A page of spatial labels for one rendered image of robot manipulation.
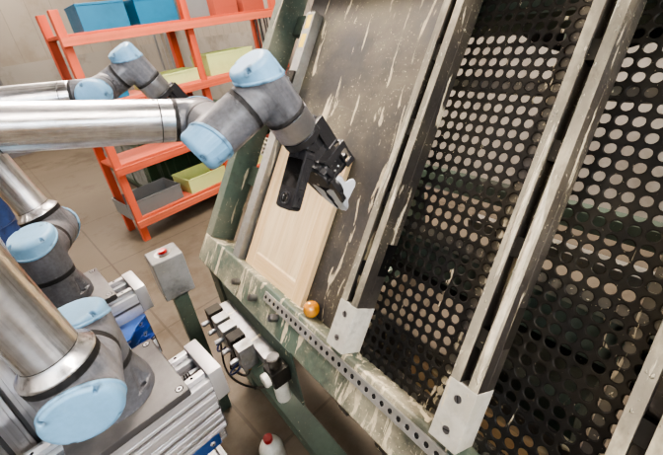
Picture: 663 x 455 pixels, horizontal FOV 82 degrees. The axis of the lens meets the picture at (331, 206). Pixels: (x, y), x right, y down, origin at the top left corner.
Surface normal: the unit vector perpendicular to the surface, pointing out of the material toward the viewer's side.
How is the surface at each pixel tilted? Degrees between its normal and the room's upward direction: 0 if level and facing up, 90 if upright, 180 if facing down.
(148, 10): 90
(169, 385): 0
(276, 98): 99
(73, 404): 98
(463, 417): 56
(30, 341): 88
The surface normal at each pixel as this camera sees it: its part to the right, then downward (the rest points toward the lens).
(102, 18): 0.69, 0.25
